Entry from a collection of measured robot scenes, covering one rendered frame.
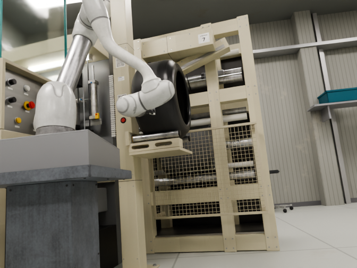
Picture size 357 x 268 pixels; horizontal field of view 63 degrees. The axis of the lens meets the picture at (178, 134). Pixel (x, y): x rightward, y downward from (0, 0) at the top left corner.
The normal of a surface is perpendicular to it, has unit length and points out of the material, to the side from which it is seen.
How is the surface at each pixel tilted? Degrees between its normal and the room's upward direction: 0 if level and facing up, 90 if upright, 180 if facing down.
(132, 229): 90
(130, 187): 90
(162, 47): 90
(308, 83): 90
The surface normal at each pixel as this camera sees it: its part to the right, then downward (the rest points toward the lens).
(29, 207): -0.11, -0.16
